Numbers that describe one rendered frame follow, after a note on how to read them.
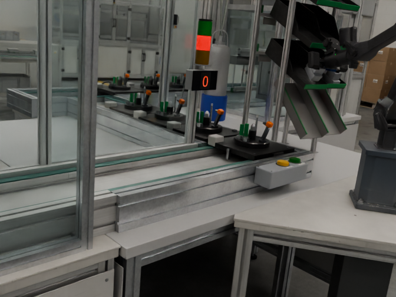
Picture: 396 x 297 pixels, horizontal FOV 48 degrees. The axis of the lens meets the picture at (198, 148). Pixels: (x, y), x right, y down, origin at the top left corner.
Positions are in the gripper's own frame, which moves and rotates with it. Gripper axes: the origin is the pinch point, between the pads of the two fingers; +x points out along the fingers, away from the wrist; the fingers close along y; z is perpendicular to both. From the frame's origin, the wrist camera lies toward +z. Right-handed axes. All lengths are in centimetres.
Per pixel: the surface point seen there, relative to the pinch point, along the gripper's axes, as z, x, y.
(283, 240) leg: -61, -27, 40
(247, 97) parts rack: -10.2, 30.4, 13.0
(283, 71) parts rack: -1.7, 10.9, 8.9
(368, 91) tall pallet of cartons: 115, 567, -674
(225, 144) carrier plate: -31.8, 11.6, 35.7
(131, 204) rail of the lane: -49, -22, 85
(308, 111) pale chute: -16.8, 14.5, -7.5
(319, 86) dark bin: -7.9, 3.3, -3.5
